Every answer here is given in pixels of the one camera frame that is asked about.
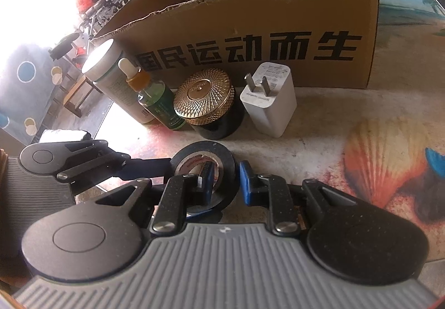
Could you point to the blue dotted cloth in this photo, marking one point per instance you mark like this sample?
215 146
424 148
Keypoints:
24 86

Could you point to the black jar with gold lid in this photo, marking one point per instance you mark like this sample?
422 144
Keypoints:
205 93

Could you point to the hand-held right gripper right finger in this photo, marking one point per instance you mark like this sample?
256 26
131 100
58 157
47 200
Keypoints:
245 187

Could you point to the white charger plug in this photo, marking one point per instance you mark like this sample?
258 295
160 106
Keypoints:
271 103

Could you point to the black tape roll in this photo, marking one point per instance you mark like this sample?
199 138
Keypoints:
222 155

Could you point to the brown cardboard box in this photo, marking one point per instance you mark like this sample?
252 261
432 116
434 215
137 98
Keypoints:
313 9

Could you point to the white plastic bottle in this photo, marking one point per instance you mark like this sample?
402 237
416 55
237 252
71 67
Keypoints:
104 62

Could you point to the wooden stool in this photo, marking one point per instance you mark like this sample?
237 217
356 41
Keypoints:
78 95

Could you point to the black round seat stool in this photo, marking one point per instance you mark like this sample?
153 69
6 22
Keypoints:
64 44

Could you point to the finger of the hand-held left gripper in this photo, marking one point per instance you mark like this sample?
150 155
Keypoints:
104 164

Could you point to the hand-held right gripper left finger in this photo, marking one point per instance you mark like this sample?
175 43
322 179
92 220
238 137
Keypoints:
208 183

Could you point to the green dropper bottle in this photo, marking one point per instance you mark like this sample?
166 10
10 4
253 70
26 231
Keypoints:
160 107

